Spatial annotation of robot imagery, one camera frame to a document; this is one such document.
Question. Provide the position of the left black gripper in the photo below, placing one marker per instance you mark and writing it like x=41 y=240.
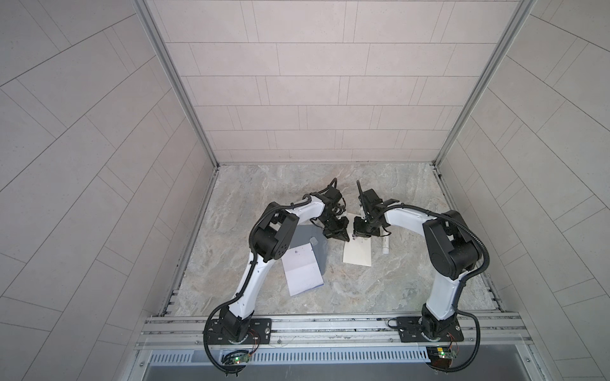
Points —
x=340 y=232

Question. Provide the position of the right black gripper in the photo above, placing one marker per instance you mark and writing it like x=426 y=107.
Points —
x=358 y=232

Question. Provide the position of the white glue stick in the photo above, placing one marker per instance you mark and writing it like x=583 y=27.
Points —
x=385 y=246

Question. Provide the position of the cream envelope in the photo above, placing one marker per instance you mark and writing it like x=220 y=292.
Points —
x=357 y=250

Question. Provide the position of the white paper sheet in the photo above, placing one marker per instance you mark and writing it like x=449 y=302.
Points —
x=301 y=269

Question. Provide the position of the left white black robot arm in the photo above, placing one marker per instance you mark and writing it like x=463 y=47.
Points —
x=269 y=240

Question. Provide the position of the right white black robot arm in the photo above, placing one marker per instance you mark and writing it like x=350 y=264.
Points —
x=454 y=252

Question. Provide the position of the right circuit board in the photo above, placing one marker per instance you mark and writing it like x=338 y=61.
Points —
x=441 y=357

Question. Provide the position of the circuit board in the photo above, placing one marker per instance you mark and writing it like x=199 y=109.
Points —
x=237 y=358
x=441 y=357

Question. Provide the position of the left circuit board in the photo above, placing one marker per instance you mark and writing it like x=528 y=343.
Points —
x=237 y=358

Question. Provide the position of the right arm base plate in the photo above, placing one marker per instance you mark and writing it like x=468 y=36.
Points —
x=413 y=329

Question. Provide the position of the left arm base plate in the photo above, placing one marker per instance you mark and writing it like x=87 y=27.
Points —
x=256 y=331

